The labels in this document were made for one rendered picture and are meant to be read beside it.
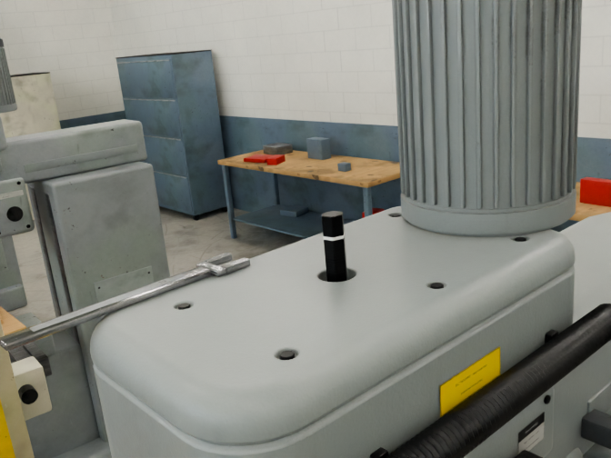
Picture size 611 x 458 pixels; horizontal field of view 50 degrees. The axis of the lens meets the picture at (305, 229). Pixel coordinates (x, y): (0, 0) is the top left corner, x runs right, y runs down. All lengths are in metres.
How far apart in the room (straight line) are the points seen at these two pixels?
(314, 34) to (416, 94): 6.12
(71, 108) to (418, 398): 9.75
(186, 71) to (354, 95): 2.28
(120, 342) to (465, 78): 0.41
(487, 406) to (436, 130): 0.29
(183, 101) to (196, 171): 0.85
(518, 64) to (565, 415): 0.41
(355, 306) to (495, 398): 0.14
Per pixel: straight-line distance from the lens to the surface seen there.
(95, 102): 10.31
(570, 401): 0.85
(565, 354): 0.67
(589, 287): 0.94
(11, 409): 2.47
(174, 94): 7.84
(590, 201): 4.60
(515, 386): 0.61
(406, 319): 0.53
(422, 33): 0.71
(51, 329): 0.59
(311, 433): 0.47
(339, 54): 6.57
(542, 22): 0.70
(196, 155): 7.98
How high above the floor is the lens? 2.12
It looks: 17 degrees down
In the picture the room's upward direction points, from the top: 5 degrees counter-clockwise
